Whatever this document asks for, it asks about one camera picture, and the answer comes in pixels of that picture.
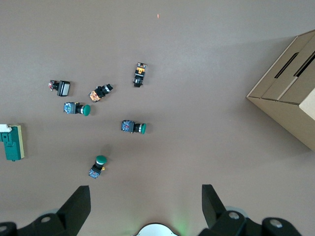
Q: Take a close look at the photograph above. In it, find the brown paper table cover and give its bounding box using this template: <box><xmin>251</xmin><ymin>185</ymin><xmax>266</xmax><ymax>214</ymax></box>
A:
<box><xmin>0</xmin><ymin>0</ymin><xmax>315</xmax><ymax>236</ymax></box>

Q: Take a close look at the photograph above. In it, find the green mushroom push button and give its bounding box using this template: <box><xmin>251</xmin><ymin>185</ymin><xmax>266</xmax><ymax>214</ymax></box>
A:
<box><xmin>121</xmin><ymin>119</ymin><xmax>147</xmax><ymax>135</ymax></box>
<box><xmin>63</xmin><ymin>102</ymin><xmax>92</xmax><ymax>117</ymax></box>
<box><xmin>88</xmin><ymin>154</ymin><xmax>111</xmax><ymax>179</ymax></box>

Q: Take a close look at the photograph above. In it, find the green load switch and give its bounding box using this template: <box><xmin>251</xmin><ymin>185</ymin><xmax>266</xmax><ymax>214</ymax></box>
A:
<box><xmin>0</xmin><ymin>124</ymin><xmax>25</xmax><ymax>162</ymax></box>

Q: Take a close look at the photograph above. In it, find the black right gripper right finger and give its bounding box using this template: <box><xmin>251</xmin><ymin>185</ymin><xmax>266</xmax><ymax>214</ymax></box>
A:
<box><xmin>198</xmin><ymin>184</ymin><xmax>303</xmax><ymax>236</ymax></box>

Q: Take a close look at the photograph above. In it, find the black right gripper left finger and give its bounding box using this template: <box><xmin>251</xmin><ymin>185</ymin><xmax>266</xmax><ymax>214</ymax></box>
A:
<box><xmin>0</xmin><ymin>185</ymin><xmax>91</xmax><ymax>236</ymax></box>

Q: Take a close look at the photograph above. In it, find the cardboard box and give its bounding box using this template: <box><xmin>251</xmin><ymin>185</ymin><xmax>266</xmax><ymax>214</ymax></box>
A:
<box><xmin>246</xmin><ymin>29</ymin><xmax>315</xmax><ymax>151</ymax></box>

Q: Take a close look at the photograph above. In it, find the black orange selector switch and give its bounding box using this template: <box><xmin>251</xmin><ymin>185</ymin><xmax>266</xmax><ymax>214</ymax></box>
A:
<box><xmin>88</xmin><ymin>83</ymin><xmax>114</xmax><ymax>103</ymax></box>
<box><xmin>132</xmin><ymin>61</ymin><xmax>148</xmax><ymax>88</ymax></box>

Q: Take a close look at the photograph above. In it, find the black square push button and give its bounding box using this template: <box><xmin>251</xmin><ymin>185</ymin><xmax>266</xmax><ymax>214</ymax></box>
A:
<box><xmin>48</xmin><ymin>79</ymin><xmax>71</xmax><ymax>97</ymax></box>

